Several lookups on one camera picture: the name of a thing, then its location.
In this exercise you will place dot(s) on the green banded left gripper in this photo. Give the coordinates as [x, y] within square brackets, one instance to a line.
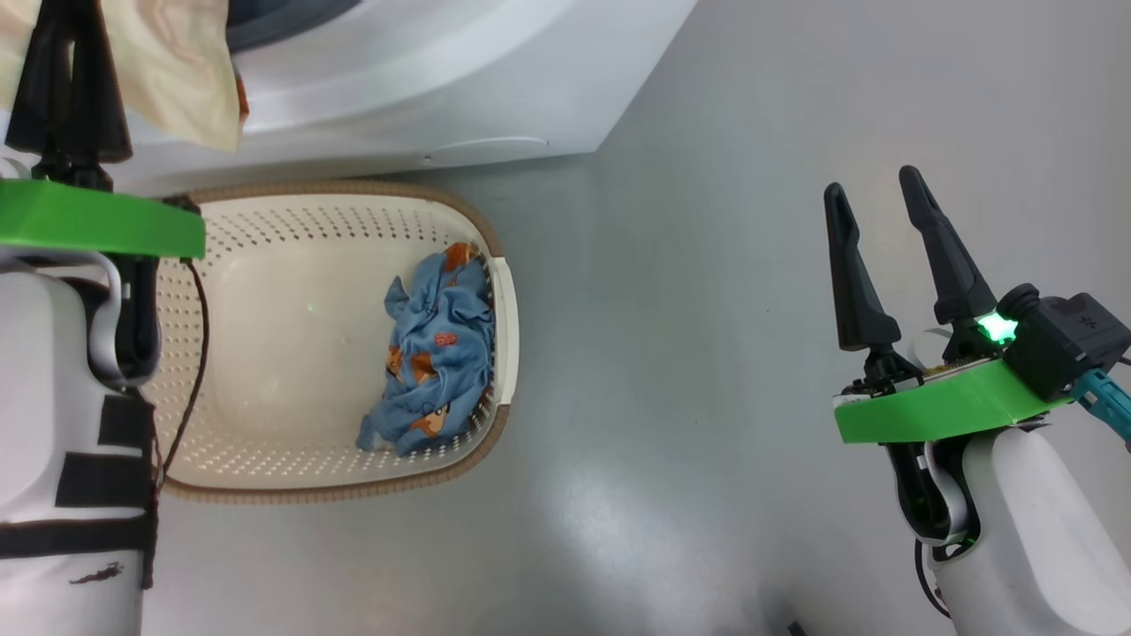
[88, 221]

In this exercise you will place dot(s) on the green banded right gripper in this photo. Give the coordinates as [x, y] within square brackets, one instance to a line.
[937, 411]

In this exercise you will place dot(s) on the cream orange blue garment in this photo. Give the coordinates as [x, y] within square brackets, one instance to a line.
[177, 71]

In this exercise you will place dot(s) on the blue garment with orange prints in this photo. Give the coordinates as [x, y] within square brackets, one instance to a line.
[442, 353]

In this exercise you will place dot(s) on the white front-load washing machine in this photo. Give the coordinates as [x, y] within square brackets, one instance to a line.
[442, 79]

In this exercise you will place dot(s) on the cream perforated laundry basket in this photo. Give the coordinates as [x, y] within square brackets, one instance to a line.
[292, 353]

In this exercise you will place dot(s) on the round drain filter cover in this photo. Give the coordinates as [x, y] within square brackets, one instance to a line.
[490, 148]

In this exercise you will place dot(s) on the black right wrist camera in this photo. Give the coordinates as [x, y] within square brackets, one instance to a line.
[1065, 340]

